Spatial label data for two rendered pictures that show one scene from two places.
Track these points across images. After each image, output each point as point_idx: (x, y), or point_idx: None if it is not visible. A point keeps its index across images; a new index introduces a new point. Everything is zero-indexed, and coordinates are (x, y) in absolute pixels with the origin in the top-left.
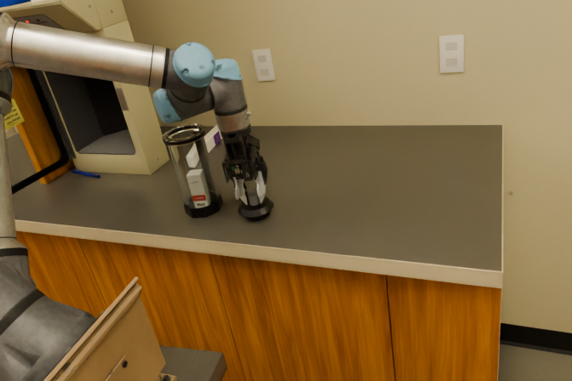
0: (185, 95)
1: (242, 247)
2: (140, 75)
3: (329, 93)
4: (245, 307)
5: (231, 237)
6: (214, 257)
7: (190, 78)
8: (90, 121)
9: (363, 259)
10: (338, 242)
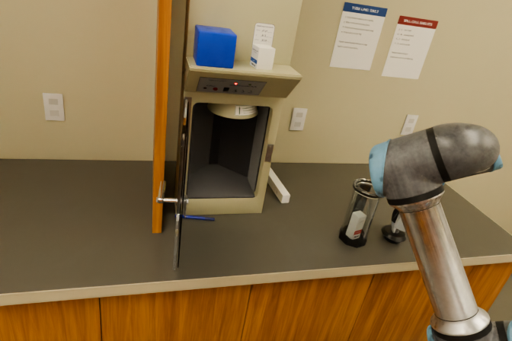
0: (472, 175)
1: (414, 264)
2: (488, 167)
3: (335, 141)
4: (377, 303)
5: (402, 258)
6: (378, 273)
7: (500, 168)
8: None
9: (480, 258)
10: (458, 250)
